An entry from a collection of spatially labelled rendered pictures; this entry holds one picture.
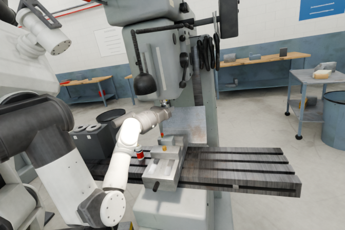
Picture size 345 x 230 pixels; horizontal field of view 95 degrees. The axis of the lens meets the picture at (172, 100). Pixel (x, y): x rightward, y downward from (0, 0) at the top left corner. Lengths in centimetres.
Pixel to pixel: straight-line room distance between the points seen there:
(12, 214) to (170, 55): 83
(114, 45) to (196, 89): 489
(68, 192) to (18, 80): 29
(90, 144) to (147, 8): 83
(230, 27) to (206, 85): 40
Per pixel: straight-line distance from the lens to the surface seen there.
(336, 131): 277
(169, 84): 65
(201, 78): 109
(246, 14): 498
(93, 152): 115
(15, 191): 93
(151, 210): 87
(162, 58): 63
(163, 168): 80
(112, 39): 582
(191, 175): 84
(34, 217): 105
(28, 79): 54
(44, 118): 46
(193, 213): 83
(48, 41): 54
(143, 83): 48
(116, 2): 67
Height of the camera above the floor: 153
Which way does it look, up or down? 19 degrees down
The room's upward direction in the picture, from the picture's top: 10 degrees counter-clockwise
